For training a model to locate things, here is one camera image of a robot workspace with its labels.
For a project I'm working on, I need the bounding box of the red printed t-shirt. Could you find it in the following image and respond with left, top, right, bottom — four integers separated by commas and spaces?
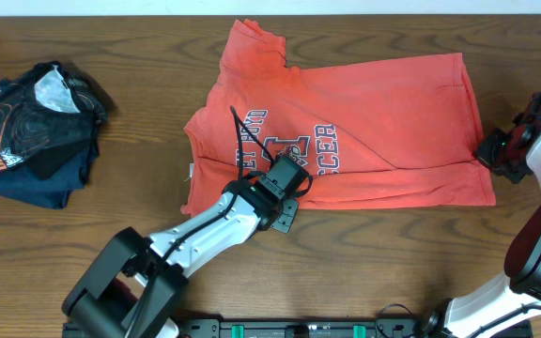
181, 20, 496, 216

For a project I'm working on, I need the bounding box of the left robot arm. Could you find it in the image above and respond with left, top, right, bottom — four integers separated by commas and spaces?
62, 156, 313, 338

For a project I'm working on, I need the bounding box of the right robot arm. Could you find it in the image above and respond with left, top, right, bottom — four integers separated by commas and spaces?
414, 92, 541, 338

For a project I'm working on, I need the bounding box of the black patterned folded garment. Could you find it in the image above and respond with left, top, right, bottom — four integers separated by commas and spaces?
0, 61, 107, 179

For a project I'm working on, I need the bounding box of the navy blue folded garment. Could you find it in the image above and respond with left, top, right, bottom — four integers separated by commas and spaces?
0, 142, 100, 209

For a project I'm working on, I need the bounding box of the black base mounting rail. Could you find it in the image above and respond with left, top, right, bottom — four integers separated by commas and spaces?
178, 318, 414, 338

